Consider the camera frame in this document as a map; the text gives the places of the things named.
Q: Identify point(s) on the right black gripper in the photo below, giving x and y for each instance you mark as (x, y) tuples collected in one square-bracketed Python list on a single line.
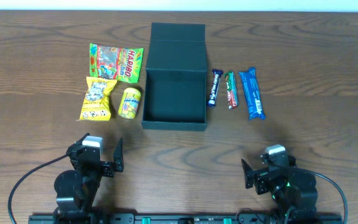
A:
[(260, 179)]

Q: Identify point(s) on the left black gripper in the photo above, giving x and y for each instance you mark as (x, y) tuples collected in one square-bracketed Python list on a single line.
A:
[(103, 166)]

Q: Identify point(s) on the yellow seed snack bag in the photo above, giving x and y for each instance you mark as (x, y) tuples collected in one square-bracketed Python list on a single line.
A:
[(96, 104)]

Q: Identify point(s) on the yellow Mentos gum bottle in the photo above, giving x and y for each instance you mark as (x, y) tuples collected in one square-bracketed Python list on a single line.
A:
[(129, 103)]

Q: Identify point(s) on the dark green gift box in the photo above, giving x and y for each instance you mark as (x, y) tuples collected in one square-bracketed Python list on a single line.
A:
[(176, 78)]

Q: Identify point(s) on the green Milo wafer bar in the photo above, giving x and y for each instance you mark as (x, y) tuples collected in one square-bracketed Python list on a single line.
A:
[(231, 89)]

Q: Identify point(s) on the Haribo gummy candy bag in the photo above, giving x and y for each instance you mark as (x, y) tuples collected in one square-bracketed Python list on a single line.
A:
[(115, 63)]

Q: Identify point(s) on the blue Oreo cookie pack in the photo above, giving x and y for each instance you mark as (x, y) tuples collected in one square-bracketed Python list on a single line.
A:
[(252, 93)]

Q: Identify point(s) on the purple Dairy Milk bar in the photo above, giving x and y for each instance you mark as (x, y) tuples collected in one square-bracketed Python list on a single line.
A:
[(215, 87)]

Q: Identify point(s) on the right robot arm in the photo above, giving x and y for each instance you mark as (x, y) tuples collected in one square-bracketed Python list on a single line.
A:
[(293, 190)]

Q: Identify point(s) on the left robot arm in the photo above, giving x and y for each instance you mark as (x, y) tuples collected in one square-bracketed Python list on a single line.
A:
[(77, 188)]

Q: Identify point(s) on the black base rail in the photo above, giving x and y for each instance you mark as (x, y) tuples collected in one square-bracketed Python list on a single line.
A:
[(128, 218)]

